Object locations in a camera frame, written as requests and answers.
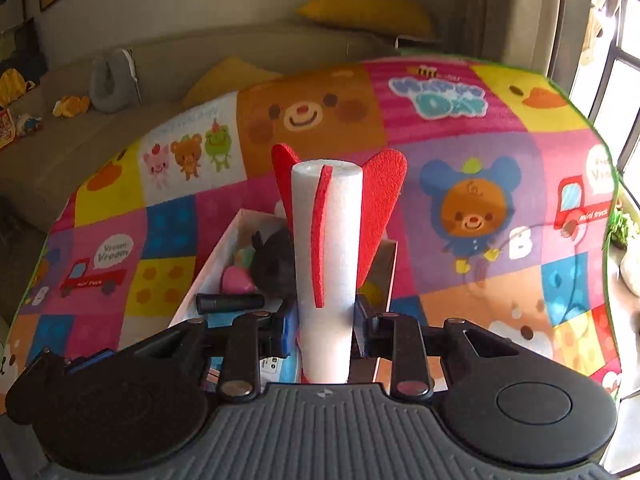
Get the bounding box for blue white tissue pack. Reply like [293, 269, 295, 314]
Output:
[207, 353, 304, 386]

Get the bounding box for pink cardboard box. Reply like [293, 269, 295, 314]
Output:
[171, 209, 397, 365]

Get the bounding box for pink teal squishy toy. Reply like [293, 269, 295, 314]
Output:
[220, 246, 257, 295]

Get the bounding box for black plush toy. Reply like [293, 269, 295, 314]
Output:
[250, 228, 296, 299]

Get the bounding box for white red foam rocket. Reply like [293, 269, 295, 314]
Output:
[271, 144, 408, 384]

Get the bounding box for colourful cartoon play mat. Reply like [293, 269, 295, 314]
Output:
[1, 56, 620, 391]

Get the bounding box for grey neck pillow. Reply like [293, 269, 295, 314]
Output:
[89, 49, 141, 114]

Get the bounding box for beige sofa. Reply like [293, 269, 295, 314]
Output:
[0, 22, 402, 231]

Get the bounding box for yellow duck plush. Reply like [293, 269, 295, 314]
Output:
[52, 96, 91, 118]

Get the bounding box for yellow pillow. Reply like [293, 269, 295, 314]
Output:
[296, 0, 435, 39]

